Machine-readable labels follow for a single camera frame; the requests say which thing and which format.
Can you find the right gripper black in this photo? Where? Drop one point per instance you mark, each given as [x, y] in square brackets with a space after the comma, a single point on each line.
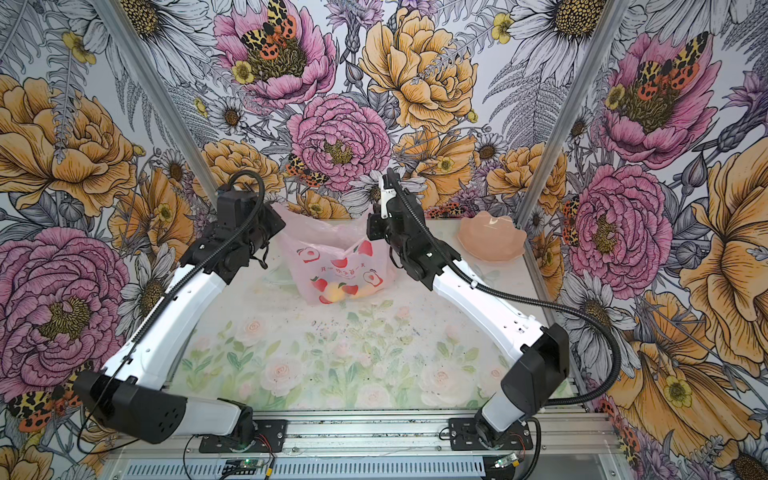
[374, 221]

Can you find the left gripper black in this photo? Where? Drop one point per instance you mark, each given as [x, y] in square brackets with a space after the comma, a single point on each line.
[277, 223]

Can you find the pink plastic bag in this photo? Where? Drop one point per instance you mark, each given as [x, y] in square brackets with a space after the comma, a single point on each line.
[317, 253]

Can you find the pink scalloped bowl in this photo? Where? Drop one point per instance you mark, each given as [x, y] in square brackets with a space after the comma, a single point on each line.
[491, 239]

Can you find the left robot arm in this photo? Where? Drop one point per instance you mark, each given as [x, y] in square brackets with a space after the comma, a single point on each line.
[127, 394]

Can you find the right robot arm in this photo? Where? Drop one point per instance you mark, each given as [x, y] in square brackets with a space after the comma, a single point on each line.
[537, 355]

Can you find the beige fake fruit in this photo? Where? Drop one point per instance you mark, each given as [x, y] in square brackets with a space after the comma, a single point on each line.
[334, 293]

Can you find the green circuit board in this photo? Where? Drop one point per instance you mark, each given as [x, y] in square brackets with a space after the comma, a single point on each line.
[246, 466]

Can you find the left aluminium corner post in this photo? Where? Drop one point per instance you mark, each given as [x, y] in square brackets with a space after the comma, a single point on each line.
[139, 61]

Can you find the aluminium corner post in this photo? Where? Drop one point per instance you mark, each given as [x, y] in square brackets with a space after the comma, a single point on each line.
[139, 61]
[599, 48]

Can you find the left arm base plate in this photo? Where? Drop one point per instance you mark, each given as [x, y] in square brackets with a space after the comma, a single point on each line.
[261, 436]

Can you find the aluminium front rail frame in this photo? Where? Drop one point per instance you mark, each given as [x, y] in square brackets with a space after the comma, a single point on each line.
[567, 443]

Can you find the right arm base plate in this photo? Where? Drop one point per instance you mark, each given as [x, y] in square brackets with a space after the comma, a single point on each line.
[468, 434]

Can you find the white perforated cable duct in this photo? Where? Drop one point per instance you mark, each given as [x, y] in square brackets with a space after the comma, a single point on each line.
[459, 467]

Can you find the right aluminium corner post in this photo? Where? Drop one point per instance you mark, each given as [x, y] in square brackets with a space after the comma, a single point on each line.
[599, 48]

